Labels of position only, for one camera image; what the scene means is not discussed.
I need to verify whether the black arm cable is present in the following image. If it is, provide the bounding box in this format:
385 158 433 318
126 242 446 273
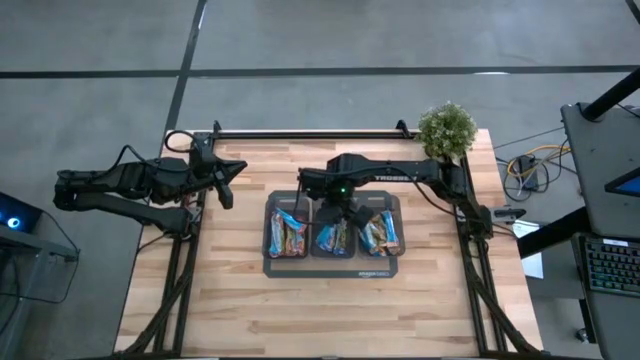
113 130 197 169
412 178 501 236

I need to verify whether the white paper sheet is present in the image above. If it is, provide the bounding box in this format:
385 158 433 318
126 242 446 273
512 225 545 280

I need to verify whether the dark grey flat tray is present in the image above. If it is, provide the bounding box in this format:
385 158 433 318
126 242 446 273
261 189 404 280

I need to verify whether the black aluminium table frame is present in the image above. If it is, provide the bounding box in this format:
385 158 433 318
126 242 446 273
112 119 544 360

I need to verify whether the yellow floor cable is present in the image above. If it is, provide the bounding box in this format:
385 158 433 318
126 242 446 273
506 143 572 177

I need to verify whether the green artificial potted plant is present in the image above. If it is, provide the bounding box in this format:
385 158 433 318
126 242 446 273
417 101 477 160

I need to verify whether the black pole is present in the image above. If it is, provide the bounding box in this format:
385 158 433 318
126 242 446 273
581 67 640 123

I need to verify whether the thin grey floor cable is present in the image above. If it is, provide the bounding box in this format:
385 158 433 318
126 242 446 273
492 125 566 151

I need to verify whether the dark grey desk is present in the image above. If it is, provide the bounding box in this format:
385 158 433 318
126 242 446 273
559 102 640 360

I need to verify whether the backlit keyboard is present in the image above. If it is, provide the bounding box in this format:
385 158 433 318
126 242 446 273
583 237 640 298

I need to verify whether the dark multicolour granola bar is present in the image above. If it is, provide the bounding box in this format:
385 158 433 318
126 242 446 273
333 219 349 256

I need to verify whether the computer tower with blue light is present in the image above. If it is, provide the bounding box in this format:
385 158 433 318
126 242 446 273
0 192 44 234

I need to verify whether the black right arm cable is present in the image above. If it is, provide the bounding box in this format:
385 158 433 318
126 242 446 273
412 178 501 236

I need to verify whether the black floor cable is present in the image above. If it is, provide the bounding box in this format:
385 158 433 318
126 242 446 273
501 149 572 203

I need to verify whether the black desk support bar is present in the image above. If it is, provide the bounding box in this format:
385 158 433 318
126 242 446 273
516 207 590 260

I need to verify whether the black power box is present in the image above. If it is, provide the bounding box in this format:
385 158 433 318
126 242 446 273
517 154 540 192

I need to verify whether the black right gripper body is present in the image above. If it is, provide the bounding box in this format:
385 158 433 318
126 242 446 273
314 184 375 230

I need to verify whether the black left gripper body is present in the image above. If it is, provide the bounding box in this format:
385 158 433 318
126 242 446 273
187 134 235 210

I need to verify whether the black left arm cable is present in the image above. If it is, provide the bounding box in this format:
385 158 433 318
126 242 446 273
113 130 197 169

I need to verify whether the grey equipment stand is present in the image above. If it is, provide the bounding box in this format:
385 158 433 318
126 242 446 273
0 230 81 360

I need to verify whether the grey translucent plastic bin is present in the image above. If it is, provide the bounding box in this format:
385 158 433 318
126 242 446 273
352 196 404 261
264 196 312 261
310 196 357 261

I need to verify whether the monitor with blue screen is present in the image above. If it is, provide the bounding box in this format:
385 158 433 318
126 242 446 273
603 167 640 199

